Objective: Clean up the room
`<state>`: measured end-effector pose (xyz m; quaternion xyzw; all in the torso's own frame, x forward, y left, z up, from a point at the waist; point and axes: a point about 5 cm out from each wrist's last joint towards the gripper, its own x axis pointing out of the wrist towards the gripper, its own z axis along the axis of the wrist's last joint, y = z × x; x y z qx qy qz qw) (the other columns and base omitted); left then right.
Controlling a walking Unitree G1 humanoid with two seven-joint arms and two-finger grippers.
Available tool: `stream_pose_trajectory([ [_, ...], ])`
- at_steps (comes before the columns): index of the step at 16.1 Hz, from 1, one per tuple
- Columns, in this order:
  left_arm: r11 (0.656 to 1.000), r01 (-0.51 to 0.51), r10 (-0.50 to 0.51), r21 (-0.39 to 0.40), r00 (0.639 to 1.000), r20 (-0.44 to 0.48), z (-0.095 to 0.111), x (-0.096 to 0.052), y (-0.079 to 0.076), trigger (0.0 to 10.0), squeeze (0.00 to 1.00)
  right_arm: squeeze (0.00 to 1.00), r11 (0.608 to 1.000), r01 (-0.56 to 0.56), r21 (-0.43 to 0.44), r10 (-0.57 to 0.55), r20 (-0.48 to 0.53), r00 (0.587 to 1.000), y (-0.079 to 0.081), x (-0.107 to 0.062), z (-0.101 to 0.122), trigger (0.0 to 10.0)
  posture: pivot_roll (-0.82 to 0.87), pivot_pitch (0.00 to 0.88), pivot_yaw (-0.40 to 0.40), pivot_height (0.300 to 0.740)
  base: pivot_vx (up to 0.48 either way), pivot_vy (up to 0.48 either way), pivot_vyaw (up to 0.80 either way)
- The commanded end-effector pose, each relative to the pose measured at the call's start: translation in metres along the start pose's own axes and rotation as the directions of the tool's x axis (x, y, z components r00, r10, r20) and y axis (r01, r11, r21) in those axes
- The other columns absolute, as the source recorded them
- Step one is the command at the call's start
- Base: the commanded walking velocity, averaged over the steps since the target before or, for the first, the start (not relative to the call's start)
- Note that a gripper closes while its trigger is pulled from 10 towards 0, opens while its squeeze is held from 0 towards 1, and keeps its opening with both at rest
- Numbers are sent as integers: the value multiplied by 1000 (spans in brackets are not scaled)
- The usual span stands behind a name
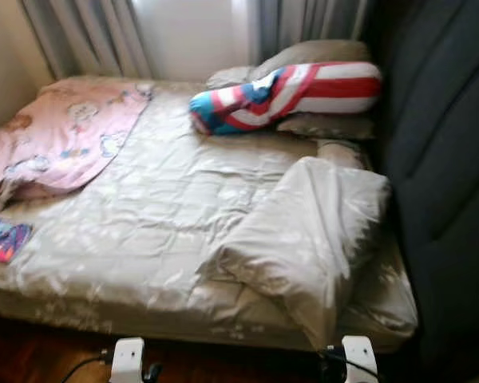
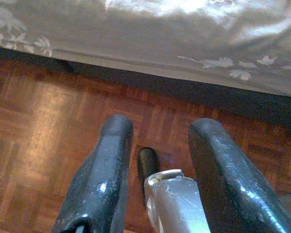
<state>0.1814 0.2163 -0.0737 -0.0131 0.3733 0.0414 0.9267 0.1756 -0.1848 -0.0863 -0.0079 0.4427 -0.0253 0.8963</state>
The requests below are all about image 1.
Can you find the colourful comic magazine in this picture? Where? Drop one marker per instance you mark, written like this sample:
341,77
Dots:
6,241

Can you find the bed with beige floral sheet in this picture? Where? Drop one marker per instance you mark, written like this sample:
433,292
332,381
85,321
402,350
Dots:
80,315

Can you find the beige quilted bedspread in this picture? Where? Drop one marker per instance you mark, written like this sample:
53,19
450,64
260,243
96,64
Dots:
184,207

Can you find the beige floral pillow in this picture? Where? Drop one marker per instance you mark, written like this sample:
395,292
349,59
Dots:
327,126
319,54

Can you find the pink cartoon print blanket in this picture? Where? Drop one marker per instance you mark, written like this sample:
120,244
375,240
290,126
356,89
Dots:
56,136

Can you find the red white blue star pillow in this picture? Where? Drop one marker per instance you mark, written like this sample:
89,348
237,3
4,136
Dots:
303,92

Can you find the grey pleated curtain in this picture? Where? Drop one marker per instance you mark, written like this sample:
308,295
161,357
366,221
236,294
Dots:
303,24
88,36

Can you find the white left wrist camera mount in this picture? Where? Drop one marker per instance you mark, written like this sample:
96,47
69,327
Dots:
128,359

